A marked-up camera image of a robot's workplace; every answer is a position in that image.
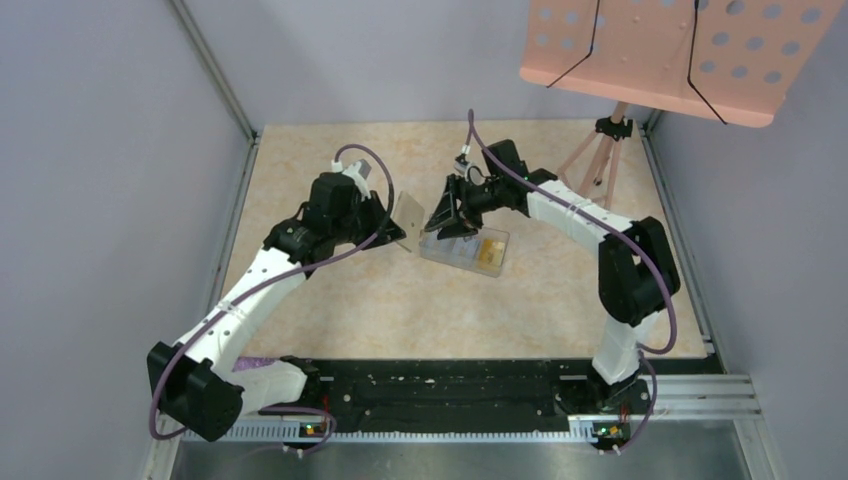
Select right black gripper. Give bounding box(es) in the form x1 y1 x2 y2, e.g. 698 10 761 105
426 175 505 241

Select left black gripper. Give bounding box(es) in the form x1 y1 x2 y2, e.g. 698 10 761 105
331 189 405 250

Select clear plastic card tray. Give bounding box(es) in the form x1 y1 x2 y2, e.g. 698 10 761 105
419 228 510 278

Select purple glitter microphone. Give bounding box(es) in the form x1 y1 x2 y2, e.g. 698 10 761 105
233 357 279 372

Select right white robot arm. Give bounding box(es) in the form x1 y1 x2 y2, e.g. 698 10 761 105
423 139 681 412

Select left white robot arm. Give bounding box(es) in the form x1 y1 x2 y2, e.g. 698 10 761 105
147 173 407 442

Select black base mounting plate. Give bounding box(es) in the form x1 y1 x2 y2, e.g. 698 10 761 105
258 357 723 435

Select pink tripod stand legs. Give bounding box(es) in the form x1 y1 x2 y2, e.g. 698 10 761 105
556 101 633 210

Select pink music stand desk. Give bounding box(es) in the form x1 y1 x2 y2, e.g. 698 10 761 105
519 0 844 128

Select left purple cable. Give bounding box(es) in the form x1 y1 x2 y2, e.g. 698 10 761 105
148 143 397 458

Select purple cable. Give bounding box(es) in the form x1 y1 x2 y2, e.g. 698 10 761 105
148 143 397 458
463 109 678 458

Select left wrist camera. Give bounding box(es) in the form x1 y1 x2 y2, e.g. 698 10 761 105
331 159 371 199

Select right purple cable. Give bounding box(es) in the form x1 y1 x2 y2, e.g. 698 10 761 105
463 109 678 458

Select aluminium frame rail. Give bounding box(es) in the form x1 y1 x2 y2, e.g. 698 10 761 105
142 375 788 479

